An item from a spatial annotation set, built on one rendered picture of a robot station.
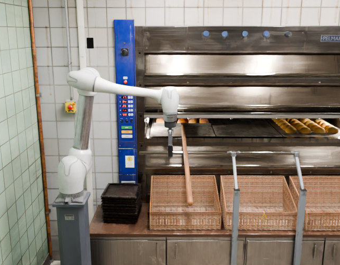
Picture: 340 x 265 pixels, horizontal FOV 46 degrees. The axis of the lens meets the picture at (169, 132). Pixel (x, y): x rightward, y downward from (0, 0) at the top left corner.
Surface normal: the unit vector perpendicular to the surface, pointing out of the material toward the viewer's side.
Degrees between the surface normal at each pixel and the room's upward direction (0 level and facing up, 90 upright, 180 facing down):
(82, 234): 90
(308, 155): 70
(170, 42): 91
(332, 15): 90
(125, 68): 90
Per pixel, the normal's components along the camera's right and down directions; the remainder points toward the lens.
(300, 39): 0.00, 0.25
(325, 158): 0.00, -0.10
